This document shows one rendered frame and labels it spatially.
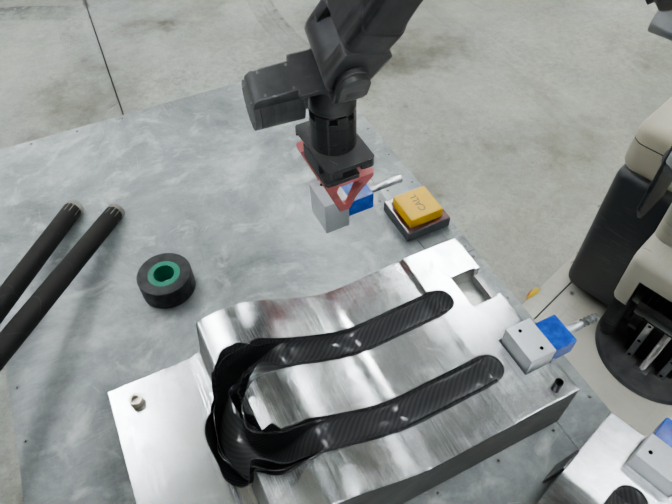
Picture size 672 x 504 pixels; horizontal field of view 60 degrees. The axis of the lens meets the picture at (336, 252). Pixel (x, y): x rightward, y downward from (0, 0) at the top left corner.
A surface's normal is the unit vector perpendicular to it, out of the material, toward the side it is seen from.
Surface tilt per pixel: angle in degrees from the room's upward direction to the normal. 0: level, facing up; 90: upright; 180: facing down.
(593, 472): 0
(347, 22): 71
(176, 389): 0
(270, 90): 27
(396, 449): 22
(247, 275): 0
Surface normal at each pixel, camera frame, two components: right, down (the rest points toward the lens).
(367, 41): 0.28, 0.94
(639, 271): -0.72, 0.62
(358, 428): 0.40, -0.74
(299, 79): 0.14, -0.24
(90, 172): -0.01, -0.63
